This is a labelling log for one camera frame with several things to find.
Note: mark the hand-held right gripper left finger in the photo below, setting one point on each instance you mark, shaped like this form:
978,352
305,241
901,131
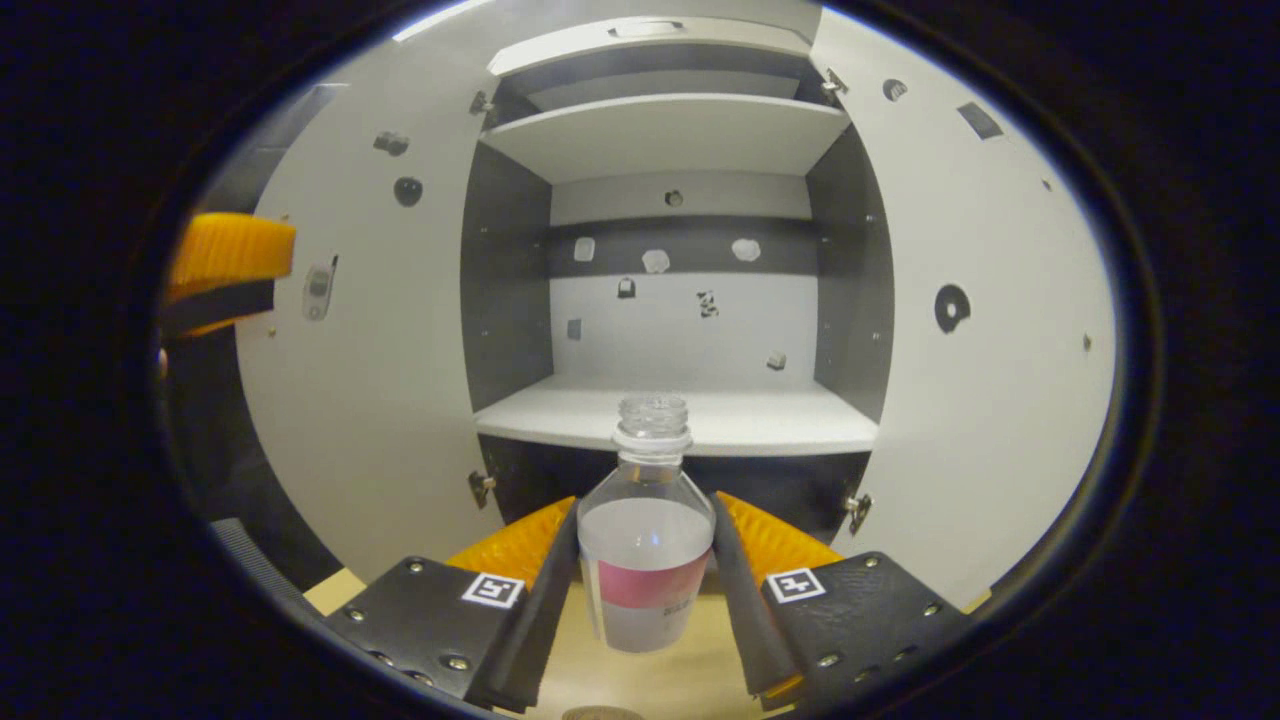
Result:
535,640

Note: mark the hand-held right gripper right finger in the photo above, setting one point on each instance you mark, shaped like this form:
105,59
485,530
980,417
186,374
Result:
745,620

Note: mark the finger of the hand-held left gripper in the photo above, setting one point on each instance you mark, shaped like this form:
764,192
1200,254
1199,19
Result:
225,300

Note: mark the clear bottle with pink label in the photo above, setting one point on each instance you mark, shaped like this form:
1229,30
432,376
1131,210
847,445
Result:
645,560

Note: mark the white cabinet door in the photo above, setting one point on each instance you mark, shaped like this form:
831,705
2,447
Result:
370,400
1000,400

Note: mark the metal door hinge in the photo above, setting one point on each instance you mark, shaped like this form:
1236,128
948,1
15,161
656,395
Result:
481,102
833,84
857,510
481,487

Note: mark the white and grey cabinet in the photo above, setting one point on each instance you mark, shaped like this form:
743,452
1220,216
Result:
680,330

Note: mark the white cabinet shelf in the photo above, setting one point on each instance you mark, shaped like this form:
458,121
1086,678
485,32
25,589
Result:
670,135

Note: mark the white cabinet drawer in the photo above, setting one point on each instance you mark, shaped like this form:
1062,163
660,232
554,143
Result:
650,50

